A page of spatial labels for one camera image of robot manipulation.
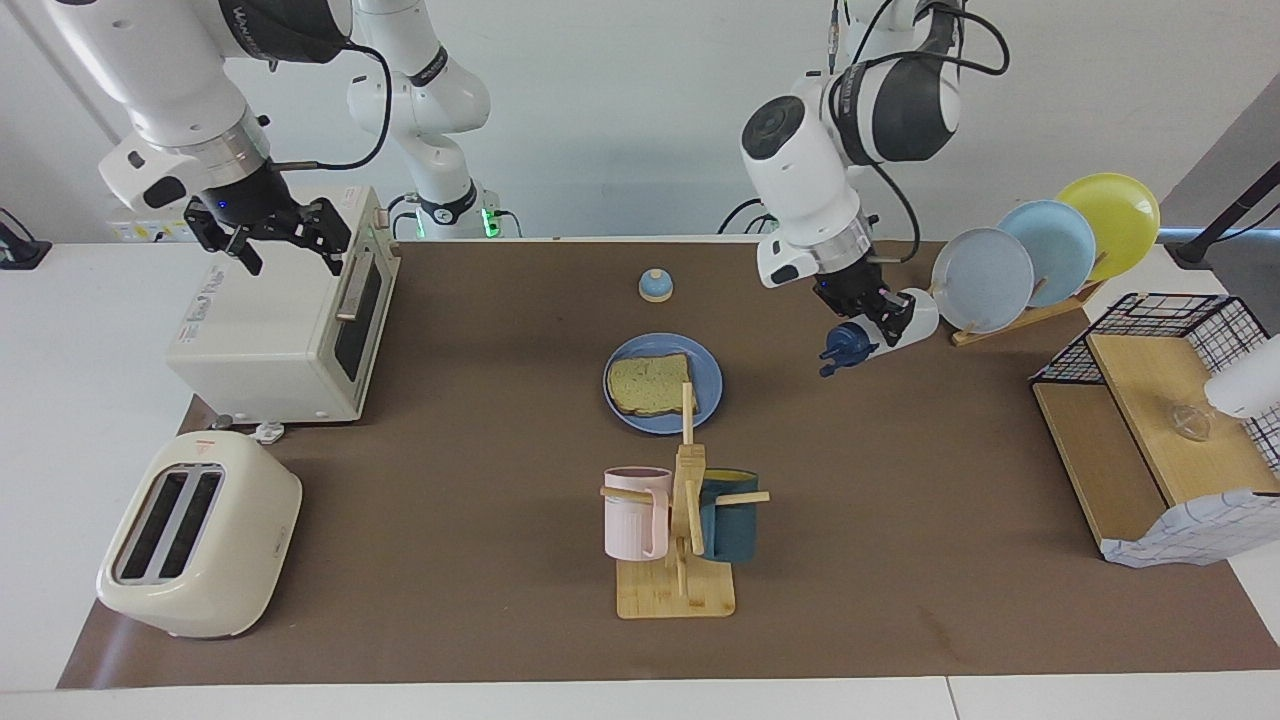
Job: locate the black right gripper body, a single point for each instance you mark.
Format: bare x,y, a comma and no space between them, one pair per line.
240,205

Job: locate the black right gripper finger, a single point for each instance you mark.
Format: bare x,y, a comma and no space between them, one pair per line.
232,248
330,225

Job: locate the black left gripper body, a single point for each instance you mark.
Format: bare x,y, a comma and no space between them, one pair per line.
850,288

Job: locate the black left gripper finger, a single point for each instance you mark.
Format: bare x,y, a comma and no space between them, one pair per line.
872,325
892,303

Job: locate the translucent blue-capped squeeze bottle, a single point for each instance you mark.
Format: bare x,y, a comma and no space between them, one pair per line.
848,345

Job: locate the toasted bread slice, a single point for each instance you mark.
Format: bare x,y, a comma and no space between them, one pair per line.
650,385

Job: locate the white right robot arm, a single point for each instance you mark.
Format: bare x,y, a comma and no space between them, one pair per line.
150,70

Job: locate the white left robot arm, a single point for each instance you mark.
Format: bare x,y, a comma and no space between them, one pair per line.
800,180

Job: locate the grey-blue plate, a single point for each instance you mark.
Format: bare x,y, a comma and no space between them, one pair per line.
985,285

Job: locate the wooden plate rack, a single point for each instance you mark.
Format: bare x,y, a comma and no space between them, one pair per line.
1010,325

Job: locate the blue round plate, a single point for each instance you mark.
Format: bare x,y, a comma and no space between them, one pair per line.
705,390

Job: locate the light blue plate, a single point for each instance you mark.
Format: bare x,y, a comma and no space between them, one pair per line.
1060,245

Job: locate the yellow plate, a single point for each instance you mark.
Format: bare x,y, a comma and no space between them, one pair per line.
1120,215

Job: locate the white toaster oven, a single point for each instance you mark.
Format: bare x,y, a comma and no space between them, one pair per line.
270,320

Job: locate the brown table mat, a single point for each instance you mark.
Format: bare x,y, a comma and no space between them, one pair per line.
900,500

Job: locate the small blue round cap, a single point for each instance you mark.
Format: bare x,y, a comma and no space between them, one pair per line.
656,287

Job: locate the black desk clamp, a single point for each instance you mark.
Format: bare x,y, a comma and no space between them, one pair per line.
22,252

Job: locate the dark teal mug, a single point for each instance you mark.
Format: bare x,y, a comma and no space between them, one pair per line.
730,525

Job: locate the pink ribbed mug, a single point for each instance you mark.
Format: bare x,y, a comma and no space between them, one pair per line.
630,520

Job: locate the cream two-slot toaster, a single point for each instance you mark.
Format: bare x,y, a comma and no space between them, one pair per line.
220,560

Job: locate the clear glass item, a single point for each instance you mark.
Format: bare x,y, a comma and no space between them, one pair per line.
1190,422

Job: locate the wooden mug tree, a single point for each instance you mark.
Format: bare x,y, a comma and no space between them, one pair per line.
675,590

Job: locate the white cylinder object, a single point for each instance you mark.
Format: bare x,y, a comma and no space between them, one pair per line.
1245,385

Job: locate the white checked cloth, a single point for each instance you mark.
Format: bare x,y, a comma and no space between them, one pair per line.
1200,530

